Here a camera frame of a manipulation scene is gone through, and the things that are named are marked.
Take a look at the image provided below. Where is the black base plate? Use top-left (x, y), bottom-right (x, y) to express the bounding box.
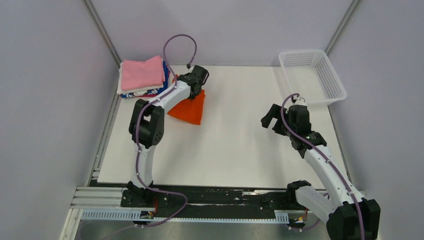
top-left (87, 178), bottom-right (319, 221)

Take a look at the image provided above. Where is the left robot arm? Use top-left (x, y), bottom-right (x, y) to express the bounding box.
top-left (121, 65), bottom-right (209, 208)

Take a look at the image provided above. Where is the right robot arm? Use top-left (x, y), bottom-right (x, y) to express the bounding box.
top-left (260, 104), bottom-right (381, 240)

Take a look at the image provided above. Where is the left corner metal post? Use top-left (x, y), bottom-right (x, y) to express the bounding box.
top-left (82, 0), bottom-right (121, 69)

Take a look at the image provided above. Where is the blue folded t-shirt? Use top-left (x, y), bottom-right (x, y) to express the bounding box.
top-left (117, 60), bottom-right (171, 98)

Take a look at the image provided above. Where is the pink folded t-shirt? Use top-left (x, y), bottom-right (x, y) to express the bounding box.
top-left (121, 55), bottom-right (165, 92)

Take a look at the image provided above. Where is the aluminium frame rail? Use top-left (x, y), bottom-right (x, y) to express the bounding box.
top-left (59, 186), bottom-right (382, 240)

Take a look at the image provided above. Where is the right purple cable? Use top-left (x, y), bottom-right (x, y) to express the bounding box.
top-left (280, 93), bottom-right (366, 240)

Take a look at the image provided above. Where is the right corner metal post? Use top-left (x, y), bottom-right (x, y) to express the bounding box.
top-left (324, 0), bottom-right (362, 56)

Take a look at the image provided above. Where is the corner metal post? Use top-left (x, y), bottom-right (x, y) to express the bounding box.
top-left (324, 0), bottom-right (362, 56)
top-left (82, 0), bottom-right (121, 69)

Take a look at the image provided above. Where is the orange t-shirt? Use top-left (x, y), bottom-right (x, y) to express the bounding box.
top-left (167, 90), bottom-right (206, 126)

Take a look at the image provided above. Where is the white plastic basket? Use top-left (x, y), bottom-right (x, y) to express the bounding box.
top-left (278, 49), bottom-right (347, 105)

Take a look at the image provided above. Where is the white slotted cable duct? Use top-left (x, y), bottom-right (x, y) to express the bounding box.
top-left (80, 209), bottom-right (290, 225)

